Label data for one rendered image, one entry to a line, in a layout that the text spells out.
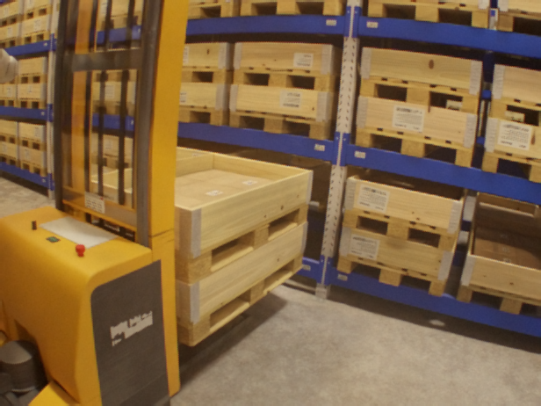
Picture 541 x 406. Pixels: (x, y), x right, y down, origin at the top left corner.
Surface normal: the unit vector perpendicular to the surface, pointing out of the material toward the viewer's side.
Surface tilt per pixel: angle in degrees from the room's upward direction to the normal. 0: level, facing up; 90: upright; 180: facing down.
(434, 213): 90
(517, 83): 90
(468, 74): 90
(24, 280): 74
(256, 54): 90
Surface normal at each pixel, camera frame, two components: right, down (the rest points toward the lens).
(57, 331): -0.43, -0.08
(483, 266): -0.47, 0.19
